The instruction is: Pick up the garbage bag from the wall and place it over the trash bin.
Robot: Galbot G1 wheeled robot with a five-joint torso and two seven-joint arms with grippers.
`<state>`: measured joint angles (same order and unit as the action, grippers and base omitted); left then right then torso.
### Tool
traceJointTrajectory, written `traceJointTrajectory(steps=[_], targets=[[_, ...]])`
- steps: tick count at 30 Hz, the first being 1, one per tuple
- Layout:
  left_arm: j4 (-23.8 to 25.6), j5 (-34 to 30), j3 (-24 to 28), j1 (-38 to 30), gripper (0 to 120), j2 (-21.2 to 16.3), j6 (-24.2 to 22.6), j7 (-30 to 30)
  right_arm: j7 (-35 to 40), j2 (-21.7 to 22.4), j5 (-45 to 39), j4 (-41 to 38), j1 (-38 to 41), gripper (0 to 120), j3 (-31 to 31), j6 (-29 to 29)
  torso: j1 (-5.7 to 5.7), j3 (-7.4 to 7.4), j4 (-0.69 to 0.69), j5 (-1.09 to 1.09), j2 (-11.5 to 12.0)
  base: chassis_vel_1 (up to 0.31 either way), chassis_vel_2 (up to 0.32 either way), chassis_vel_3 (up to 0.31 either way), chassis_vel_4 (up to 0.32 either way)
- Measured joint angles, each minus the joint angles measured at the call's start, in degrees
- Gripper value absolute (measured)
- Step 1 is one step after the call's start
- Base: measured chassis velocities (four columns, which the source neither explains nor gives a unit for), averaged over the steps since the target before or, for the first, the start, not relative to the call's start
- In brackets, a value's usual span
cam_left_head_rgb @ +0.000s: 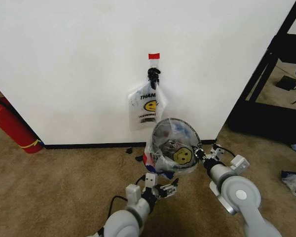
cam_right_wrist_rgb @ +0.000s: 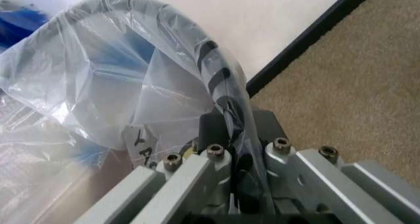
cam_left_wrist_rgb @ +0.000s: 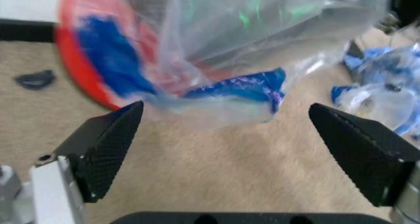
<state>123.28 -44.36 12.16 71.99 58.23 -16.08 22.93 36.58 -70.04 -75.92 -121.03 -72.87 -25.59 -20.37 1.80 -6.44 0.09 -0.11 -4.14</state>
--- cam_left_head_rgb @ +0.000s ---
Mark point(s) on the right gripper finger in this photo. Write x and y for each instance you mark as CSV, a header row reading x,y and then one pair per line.
x,y
201,147
196,151

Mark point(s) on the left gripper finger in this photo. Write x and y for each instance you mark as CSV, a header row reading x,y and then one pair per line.
x,y
169,187
169,193

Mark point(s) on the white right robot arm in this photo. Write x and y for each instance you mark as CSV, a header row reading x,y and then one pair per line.
x,y
236,195

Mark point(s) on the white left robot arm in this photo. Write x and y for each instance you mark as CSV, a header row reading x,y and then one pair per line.
x,y
123,222

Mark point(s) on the clear smiley liner bag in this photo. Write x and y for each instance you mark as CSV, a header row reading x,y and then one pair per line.
x,y
162,163

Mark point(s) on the clear smiley garbage bag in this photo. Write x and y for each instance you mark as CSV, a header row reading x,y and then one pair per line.
x,y
143,112

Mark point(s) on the crumpled clear plastic bag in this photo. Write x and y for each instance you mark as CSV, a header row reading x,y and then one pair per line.
x,y
295,184

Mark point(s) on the small black floor scrap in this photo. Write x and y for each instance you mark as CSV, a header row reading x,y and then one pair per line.
x,y
129,150
139,158

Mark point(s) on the black framed glass cabinet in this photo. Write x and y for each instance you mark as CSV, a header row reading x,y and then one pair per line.
x,y
249,118

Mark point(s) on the black baseboard strip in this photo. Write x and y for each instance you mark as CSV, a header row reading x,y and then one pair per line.
x,y
88,146

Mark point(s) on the red tape strip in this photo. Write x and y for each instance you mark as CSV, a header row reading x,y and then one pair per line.
x,y
154,56

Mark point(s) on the black power adapter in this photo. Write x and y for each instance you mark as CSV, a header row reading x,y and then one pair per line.
x,y
286,82

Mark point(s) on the red fire extinguisher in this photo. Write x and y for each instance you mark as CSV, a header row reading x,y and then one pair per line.
x,y
12,123

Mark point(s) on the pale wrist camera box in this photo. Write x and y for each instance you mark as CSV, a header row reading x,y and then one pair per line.
x,y
217,151
150,179

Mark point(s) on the black wall hook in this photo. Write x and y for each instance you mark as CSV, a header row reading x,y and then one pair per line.
x,y
153,75

